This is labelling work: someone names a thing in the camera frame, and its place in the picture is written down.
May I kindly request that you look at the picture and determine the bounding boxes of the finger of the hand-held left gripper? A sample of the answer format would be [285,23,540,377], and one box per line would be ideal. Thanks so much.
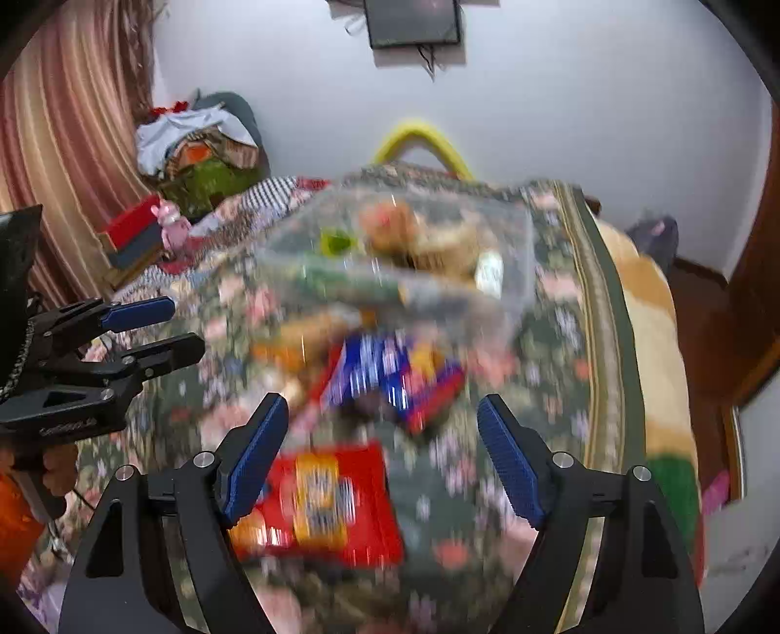
[45,333,207,392]
[37,296,178,346]

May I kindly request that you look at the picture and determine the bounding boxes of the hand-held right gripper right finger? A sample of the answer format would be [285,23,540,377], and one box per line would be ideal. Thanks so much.
[477,393,708,634]

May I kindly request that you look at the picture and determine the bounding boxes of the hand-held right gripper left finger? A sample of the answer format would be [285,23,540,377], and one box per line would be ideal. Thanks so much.
[58,393,290,634]

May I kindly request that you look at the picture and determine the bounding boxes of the blue snack packet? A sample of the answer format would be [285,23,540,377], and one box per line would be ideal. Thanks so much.
[318,331,468,435]

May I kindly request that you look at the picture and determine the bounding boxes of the clear plastic container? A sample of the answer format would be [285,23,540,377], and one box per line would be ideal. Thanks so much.
[254,181,538,335]

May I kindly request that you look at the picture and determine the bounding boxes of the green jelly cup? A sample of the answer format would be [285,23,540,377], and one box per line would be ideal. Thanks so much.
[320,228,358,258]

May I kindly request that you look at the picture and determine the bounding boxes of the long beige wafer packet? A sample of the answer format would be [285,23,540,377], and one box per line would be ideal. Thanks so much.
[414,230,508,301]

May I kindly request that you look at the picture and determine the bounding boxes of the orange chips bag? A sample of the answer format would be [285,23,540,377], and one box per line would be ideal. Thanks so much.
[356,201,429,258]

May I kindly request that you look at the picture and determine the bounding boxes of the person's left hand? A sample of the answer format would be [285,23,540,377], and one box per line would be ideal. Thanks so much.
[41,444,78,501]

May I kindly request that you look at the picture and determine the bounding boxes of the dark grey box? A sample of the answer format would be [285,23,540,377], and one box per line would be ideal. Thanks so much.
[110,232,167,270]

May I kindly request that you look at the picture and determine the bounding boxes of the red snack bag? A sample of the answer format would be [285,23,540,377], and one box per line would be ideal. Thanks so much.
[227,440,407,569]

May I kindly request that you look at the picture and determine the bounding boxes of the red box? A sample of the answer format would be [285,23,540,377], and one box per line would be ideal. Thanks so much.
[97,195,179,252]

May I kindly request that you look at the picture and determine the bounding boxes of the pink rabbit toy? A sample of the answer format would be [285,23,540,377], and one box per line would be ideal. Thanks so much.
[149,198,194,252]

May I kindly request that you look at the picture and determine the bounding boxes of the floral blanket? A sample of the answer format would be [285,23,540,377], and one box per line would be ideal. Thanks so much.
[18,164,648,634]

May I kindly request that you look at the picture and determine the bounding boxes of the biscuit packet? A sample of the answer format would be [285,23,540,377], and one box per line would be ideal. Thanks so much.
[252,316,343,374]

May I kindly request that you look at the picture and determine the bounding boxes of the green cloth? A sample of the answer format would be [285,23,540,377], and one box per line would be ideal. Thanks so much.
[160,155,258,216]

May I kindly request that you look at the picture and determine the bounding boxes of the pile of clothes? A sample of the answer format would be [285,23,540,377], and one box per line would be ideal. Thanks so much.
[134,105,263,185]

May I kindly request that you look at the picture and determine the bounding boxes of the beige plush blanket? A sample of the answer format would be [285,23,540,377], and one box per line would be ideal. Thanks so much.
[584,210,703,583]

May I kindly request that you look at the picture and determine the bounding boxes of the small green packet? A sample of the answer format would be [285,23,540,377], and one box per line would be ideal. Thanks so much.
[301,262,398,301]

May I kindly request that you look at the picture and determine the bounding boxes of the striped brown curtain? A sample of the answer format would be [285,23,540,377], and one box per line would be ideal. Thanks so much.
[0,0,160,313]

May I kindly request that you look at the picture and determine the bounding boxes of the grey chair back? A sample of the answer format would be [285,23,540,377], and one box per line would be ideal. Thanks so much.
[195,91,270,179]

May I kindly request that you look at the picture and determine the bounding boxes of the yellow foam tube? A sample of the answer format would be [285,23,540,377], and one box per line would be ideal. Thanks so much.
[370,118,477,182]

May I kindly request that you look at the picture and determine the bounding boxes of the small black wall monitor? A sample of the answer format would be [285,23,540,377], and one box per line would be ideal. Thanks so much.
[364,0,463,50]

